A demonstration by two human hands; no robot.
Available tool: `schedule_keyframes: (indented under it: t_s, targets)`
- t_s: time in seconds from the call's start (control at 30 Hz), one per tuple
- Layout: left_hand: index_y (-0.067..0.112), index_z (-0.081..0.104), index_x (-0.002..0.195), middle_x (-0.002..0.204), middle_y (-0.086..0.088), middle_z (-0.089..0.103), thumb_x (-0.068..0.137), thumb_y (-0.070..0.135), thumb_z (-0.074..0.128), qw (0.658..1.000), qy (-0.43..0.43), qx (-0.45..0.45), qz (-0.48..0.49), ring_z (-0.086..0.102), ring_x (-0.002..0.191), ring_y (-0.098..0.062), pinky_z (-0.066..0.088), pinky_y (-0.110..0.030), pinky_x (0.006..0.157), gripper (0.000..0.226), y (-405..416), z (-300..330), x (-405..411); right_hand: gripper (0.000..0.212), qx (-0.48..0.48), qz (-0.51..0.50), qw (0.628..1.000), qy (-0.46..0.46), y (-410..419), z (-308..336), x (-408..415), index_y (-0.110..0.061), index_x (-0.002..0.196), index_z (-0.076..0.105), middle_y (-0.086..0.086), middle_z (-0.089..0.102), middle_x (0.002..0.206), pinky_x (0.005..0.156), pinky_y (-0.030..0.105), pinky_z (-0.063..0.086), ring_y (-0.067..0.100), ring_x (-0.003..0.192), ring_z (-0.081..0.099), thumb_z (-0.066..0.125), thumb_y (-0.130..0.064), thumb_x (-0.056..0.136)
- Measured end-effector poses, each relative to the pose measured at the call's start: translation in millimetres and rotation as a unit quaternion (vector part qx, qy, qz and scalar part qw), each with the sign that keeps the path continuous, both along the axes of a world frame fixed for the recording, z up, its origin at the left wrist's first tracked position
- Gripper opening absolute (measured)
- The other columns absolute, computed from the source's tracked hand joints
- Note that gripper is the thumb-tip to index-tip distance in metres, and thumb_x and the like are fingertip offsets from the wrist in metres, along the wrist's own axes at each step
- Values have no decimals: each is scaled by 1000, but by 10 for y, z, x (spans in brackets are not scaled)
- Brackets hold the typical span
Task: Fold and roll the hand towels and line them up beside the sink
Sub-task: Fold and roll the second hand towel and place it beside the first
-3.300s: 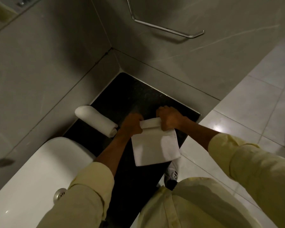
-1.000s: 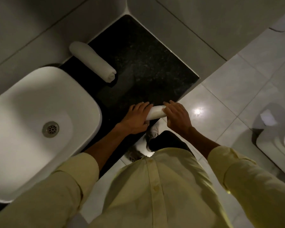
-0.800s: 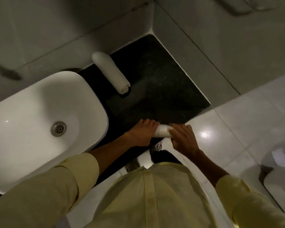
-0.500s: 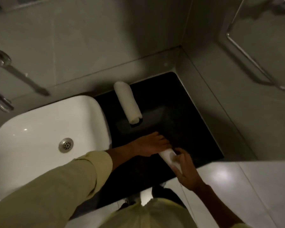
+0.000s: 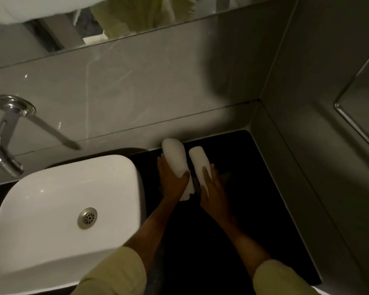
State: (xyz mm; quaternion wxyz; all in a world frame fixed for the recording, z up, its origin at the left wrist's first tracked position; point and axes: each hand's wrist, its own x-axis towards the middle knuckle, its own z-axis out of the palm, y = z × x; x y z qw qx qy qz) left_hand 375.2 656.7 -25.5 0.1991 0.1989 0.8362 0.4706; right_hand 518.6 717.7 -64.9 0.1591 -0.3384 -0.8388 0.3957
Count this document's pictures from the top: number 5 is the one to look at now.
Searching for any white ceramic basin sink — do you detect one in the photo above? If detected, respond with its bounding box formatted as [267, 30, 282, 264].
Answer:
[0, 154, 147, 295]

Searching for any person's left forearm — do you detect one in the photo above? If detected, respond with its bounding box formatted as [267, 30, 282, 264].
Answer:
[124, 197, 179, 274]

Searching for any olive green shirt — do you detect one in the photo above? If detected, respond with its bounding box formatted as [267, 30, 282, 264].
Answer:
[70, 246, 323, 295]

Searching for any person's right forearm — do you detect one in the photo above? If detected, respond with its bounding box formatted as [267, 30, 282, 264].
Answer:
[210, 214, 272, 279]

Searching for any wall mirror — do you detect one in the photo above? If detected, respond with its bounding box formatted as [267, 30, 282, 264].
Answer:
[0, 0, 296, 71]

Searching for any person's left hand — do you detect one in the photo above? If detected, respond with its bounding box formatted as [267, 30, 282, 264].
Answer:
[157, 153, 191, 203]

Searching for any large white towel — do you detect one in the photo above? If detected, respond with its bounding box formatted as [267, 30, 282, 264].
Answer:
[161, 138, 196, 202]

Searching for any person's right hand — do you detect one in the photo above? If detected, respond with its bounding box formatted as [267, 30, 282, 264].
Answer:
[199, 164, 232, 220]

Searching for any chrome sink drain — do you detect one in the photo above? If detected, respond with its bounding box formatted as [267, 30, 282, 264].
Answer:
[77, 207, 98, 230]

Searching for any small white towel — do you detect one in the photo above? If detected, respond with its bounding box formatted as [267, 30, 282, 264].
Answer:
[188, 146, 213, 197]

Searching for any chrome wall-mounted faucet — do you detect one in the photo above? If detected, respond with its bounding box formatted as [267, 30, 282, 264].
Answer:
[0, 94, 37, 178]

